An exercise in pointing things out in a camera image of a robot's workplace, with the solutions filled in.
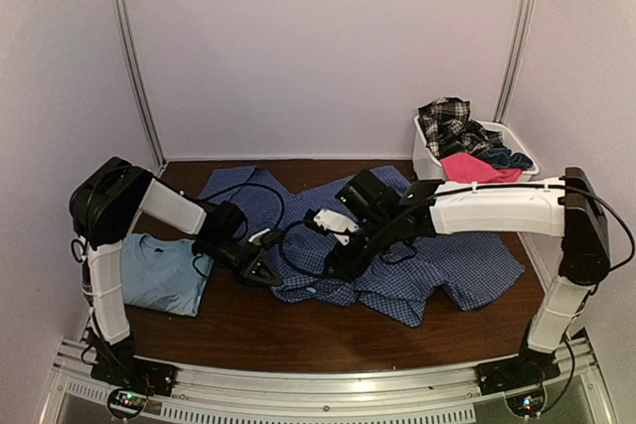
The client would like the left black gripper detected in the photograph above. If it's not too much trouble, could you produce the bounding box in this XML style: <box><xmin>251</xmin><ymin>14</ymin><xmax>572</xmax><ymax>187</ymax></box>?
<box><xmin>196</xmin><ymin>237</ymin><xmax>282</xmax><ymax>288</ymax></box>

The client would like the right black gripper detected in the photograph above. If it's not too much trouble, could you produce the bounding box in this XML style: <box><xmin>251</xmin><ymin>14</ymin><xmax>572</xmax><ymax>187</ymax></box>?
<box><xmin>324</xmin><ymin>212</ymin><xmax>398</xmax><ymax>283</ymax></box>

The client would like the blue dotted shirt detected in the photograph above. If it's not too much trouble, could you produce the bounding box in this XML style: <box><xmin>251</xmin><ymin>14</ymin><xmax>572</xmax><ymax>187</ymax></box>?
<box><xmin>200</xmin><ymin>166</ymin><xmax>525</xmax><ymax>328</ymax></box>

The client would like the light blue printed t-shirt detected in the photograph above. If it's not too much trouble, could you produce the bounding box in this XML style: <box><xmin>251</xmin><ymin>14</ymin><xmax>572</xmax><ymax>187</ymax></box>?
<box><xmin>121</xmin><ymin>233</ymin><xmax>214</xmax><ymax>318</ymax></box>

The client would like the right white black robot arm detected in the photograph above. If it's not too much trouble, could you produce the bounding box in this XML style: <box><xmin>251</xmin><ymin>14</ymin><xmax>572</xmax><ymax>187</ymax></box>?
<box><xmin>309</xmin><ymin>167</ymin><xmax>611</xmax><ymax>386</ymax></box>

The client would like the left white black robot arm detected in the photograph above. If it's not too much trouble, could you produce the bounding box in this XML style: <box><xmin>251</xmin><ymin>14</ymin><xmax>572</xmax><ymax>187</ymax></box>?
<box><xmin>69</xmin><ymin>157</ymin><xmax>283</xmax><ymax>388</ymax></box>

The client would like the white plastic laundry basket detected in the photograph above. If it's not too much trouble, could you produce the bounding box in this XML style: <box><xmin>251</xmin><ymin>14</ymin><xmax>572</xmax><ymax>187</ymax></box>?
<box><xmin>412</xmin><ymin>115</ymin><xmax>541</xmax><ymax>182</ymax></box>

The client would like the pink garment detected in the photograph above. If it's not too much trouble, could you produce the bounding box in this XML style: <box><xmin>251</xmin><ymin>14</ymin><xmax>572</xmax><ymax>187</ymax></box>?
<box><xmin>440</xmin><ymin>153</ymin><xmax>523</xmax><ymax>184</ymax></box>

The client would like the dark plaid shirt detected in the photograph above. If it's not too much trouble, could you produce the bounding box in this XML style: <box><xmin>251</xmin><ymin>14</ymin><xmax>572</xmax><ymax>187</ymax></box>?
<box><xmin>417</xmin><ymin>97</ymin><xmax>504</xmax><ymax>160</ymax></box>

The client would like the navy blue garment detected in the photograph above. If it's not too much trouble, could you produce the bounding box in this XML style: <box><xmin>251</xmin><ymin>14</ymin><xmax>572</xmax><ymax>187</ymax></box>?
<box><xmin>477</xmin><ymin>147</ymin><xmax>535</xmax><ymax>171</ymax></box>

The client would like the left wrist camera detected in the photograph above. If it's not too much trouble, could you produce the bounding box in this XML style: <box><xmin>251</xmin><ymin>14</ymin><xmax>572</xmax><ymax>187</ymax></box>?
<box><xmin>248</xmin><ymin>228</ymin><xmax>284</xmax><ymax>249</ymax></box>

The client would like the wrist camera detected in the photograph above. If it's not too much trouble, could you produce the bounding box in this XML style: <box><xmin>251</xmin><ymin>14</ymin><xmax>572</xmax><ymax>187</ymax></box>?
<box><xmin>248</xmin><ymin>228</ymin><xmax>284</xmax><ymax>249</ymax></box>
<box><xmin>302</xmin><ymin>209</ymin><xmax>360</xmax><ymax>245</ymax></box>

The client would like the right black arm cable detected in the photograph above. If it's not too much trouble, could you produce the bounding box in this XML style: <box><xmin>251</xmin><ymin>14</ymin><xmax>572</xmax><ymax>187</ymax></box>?
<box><xmin>277</xmin><ymin>222</ymin><xmax>329</xmax><ymax>279</ymax></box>

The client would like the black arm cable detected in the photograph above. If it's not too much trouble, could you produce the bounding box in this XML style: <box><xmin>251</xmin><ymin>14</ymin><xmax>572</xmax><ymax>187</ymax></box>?
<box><xmin>198</xmin><ymin>183</ymin><xmax>287</xmax><ymax>241</ymax></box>
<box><xmin>277</xmin><ymin>222</ymin><xmax>329</xmax><ymax>279</ymax></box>

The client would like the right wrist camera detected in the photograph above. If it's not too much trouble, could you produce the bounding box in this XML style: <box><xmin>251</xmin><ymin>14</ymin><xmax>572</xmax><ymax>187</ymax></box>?
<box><xmin>302</xmin><ymin>209</ymin><xmax>360</xmax><ymax>245</ymax></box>

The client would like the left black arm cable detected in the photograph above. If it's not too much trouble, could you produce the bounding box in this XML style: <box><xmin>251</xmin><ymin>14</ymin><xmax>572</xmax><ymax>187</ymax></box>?
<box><xmin>198</xmin><ymin>183</ymin><xmax>287</xmax><ymax>241</ymax></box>

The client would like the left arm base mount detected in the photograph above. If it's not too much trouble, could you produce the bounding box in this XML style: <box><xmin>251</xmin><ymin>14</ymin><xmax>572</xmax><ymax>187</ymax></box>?
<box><xmin>90</xmin><ymin>358</ymin><xmax>177</xmax><ymax>421</ymax></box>

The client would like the front aluminium frame rail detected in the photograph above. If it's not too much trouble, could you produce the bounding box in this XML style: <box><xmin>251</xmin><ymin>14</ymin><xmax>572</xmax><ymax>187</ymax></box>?
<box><xmin>36</xmin><ymin>338</ymin><xmax>617</xmax><ymax>423</ymax></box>

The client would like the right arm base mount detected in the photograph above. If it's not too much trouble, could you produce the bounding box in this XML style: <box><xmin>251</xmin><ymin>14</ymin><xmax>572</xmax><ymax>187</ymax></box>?
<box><xmin>475</xmin><ymin>354</ymin><xmax>560</xmax><ymax>418</ymax></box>

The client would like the left aluminium frame post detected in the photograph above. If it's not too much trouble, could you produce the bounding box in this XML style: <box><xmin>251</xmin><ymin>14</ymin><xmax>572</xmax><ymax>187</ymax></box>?
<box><xmin>112</xmin><ymin>0</ymin><xmax>167</xmax><ymax>169</ymax></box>

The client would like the aluminium frame post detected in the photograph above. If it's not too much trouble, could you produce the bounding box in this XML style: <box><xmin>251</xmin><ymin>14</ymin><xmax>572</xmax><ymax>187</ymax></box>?
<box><xmin>494</xmin><ymin>0</ymin><xmax>537</xmax><ymax>123</ymax></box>
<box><xmin>112</xmin><ymin>0</ymin><xmax>167</xmax><ymax>169</ymax></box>

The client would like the right aluminium frame post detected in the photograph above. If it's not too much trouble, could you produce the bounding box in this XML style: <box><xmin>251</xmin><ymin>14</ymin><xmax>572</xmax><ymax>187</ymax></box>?
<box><xmin>494</xmin><ymin>0</ymin><xmax>537</xmax><ymax>123</ymax></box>

